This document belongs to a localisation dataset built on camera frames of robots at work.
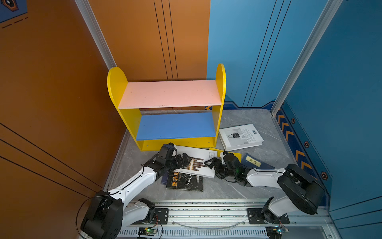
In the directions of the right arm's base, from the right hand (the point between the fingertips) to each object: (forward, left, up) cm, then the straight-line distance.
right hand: (205, 168), depth 85 cm
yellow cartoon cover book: (+11, -9, 0) cm, 14 cm away
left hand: (+3, +11, +3) cm, 12 cm away
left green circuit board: (-29, +27, -6) cm, 40 cm away
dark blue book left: (-5, +24, -4) cm, 24 cm away
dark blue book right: (+6, -29, -4) cm, 30 cm away
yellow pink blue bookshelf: (+48, +14, -3) cm, 50 cm away
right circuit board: (-29, -33, -7) cm, 44 cm away
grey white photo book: (+22, -24, 0) cm, 32 cm away
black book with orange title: (-6, +13, -3) cm, 15 cm away
